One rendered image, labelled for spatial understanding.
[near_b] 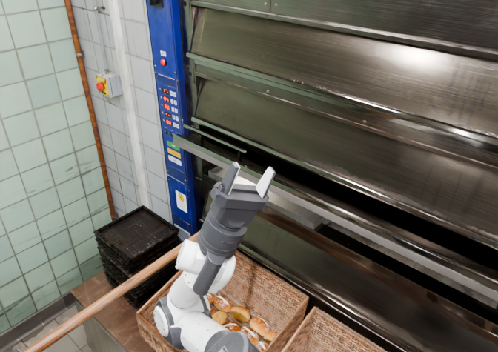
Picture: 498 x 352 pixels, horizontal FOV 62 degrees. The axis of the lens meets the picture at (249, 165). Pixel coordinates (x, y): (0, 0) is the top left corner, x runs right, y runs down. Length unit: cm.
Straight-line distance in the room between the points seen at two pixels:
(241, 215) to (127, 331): 131
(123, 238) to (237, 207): 125
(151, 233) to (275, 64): 103
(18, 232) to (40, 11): 116
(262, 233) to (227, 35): 80
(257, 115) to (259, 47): 25
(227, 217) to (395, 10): 67
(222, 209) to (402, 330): 94
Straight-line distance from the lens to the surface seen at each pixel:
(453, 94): 112
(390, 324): 159
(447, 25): 111
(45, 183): 253
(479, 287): 116
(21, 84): 231
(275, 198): 168
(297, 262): 168
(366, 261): 148
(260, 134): 148
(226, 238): 84
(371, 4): 118
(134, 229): 204
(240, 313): 195
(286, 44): 134
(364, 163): 129
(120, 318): 211
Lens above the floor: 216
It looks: 31 degrees down
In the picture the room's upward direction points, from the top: straight up
